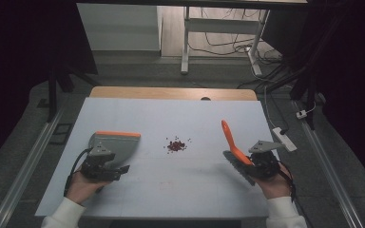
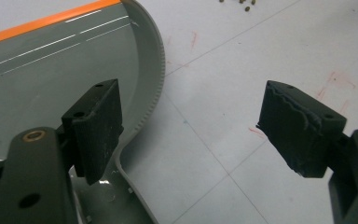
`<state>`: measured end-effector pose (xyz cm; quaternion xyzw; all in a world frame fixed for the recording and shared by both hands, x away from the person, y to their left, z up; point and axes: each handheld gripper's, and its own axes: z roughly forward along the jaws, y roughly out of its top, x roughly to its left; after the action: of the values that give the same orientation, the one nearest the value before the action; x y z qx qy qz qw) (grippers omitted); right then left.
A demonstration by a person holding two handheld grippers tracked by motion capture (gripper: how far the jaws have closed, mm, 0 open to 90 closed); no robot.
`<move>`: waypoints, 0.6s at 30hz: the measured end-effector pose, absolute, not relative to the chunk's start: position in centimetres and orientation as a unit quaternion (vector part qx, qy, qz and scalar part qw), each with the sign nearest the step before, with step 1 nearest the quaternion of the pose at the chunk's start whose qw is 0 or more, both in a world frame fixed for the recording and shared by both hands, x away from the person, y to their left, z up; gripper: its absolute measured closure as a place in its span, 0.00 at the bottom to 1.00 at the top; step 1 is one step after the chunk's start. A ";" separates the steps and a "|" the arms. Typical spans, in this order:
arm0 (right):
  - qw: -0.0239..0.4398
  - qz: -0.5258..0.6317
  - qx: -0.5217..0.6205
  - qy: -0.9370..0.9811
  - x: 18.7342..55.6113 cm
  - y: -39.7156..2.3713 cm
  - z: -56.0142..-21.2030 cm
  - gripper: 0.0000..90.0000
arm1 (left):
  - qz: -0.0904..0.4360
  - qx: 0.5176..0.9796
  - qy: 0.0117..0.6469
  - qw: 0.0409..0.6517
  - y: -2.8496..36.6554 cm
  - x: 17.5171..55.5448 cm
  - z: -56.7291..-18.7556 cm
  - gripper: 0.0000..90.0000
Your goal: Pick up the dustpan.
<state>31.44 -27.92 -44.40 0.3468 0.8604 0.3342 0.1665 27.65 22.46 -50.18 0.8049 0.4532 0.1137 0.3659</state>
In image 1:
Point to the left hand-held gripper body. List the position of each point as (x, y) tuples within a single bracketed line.
[(99, 164)]

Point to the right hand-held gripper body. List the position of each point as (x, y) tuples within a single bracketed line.
[(263, 163)]

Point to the wooden table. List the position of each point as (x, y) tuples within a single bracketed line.
[(158, 92)]

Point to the person's left hand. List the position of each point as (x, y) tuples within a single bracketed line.
[(80, 188)]

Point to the person's right hand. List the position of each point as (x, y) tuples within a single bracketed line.
[(275, 186)]

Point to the black metal stand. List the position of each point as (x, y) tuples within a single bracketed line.
[(52, 95), (310, 101)]

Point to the white metal desk frame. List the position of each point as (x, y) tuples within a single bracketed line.
[(221, 26)]

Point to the small white adapter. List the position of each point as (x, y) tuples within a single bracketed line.
[(301, 114)]

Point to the pile of mixed beans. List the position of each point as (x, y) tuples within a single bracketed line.
[(176, 145)]

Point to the aluminium floor rail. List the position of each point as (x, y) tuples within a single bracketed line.
[(25, 171), (332, 171)]

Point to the white power strip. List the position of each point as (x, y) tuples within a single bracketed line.
[(284, 138)]

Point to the white cabinet panel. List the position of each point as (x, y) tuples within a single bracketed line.
[(120, 28)]

